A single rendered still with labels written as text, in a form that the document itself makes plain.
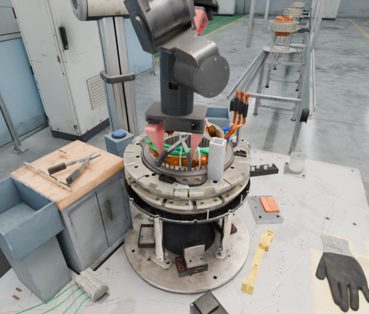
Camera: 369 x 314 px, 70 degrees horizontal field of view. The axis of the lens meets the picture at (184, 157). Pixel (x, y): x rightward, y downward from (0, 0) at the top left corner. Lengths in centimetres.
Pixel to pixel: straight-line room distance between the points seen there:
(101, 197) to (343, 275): 67
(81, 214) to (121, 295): 24
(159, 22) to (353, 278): 77
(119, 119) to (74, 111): 189
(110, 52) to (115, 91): 13
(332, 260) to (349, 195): 36
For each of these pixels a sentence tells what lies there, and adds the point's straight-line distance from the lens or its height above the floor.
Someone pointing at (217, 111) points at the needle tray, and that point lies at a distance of 102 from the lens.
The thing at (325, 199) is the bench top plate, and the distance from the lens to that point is 113.
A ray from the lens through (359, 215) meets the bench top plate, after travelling 112.
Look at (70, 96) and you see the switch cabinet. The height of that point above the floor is 54.
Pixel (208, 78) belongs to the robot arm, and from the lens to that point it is 37.
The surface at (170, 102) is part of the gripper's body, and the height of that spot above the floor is 129.
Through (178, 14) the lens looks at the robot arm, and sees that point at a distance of 41.
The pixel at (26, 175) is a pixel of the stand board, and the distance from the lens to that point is 74.
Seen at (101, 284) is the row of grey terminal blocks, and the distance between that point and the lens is 77.
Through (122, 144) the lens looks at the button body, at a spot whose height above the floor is 102.
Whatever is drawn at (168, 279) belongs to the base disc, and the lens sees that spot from 77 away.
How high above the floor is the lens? 145
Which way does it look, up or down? 33 degrees down
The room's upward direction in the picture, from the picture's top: straight up
